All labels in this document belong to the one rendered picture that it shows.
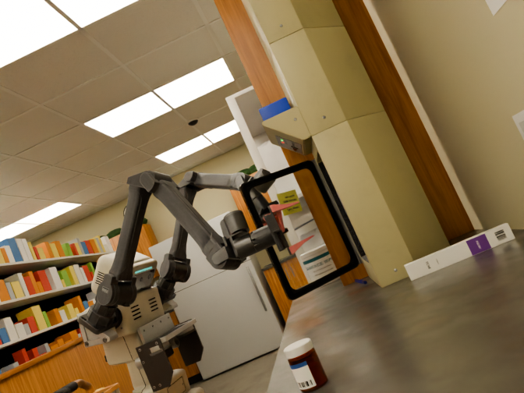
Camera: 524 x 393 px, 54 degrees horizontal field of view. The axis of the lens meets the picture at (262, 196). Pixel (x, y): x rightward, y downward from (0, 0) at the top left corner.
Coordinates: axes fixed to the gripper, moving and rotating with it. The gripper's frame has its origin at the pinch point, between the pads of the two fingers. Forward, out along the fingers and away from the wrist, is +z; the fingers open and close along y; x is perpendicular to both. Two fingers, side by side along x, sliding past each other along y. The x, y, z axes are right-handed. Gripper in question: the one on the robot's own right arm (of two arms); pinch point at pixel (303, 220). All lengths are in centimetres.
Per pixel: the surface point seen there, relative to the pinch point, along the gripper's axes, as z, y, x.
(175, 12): -18, 145, 148
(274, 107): 6.7, 38.4, 28.6
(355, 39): 44, 53, 46
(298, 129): 9.4, 24.4, 8.8
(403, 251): 21.5, -19.2, 8.9
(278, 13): 19, 58, 9
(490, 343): 16, -26, -67
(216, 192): -98, 100, 565
